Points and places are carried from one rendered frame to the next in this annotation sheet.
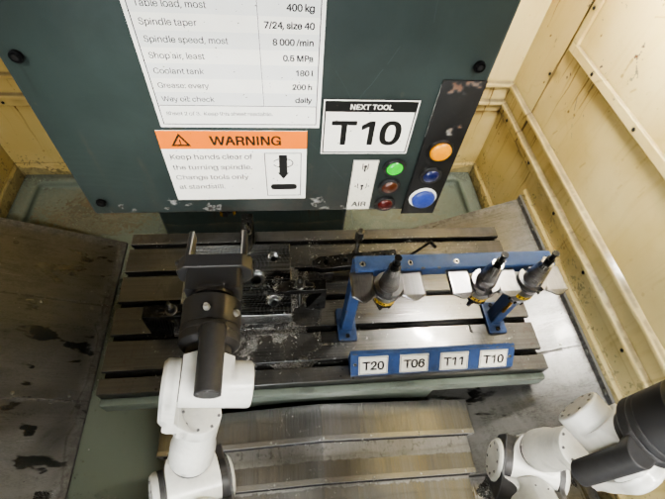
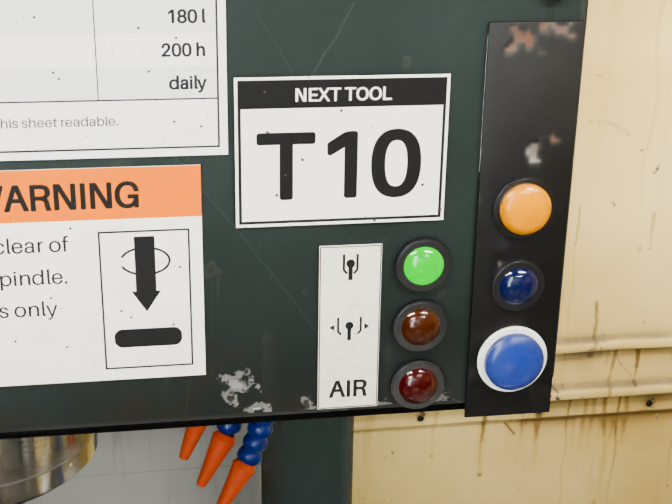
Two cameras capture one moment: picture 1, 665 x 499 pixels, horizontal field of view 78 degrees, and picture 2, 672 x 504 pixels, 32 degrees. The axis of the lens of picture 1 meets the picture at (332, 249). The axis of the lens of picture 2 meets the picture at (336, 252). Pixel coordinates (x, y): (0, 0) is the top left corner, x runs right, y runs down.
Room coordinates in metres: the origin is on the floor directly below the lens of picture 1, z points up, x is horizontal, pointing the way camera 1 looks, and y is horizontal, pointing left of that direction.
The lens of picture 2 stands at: (-0.15, -0.03, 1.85)
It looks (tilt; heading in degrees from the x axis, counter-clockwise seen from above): 21 degrees down; 1
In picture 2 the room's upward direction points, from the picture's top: 1 degrees clockwise
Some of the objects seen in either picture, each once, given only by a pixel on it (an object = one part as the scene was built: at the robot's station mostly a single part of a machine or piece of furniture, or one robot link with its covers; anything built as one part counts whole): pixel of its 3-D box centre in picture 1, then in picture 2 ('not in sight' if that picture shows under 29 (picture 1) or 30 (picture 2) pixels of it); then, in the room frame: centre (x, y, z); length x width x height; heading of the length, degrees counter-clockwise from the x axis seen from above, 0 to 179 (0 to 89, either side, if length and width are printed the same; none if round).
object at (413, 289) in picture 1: (412, 285); not in sight; (0.48, -0.18, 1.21); 0.07 x 0.05 x 0.01; 11
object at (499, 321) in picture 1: (514, 294); not in sight; (0.59, -0.50, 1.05); 0.10 x 0.05 x 0.30; 11
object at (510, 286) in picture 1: (507, 282); not in sight; (0.52, -0.40, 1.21); 0.07 x 0.05 x 0.01; 11
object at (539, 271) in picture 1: (539, 270); not in sight; (0.53, -0.45, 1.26); 0.04 x 0.04 x 0.07
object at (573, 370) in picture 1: (449, 321); not in sight; (0.64, -0.42, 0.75); 0.89 x 0.70 x 0.26; 11
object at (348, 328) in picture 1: (351, 300); not in sight; (0.51, -0.07, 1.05); 0.10 x 0.05 x 0.30; 11
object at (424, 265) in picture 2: (394, 168); (423, 265); (0.37, -0.06, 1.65); 0.02 x 0.01 x 0.02; 101
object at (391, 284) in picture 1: (392, 275); not in sight; (0.47, -0.13, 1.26); 0.04 x 0.04 x 0.07
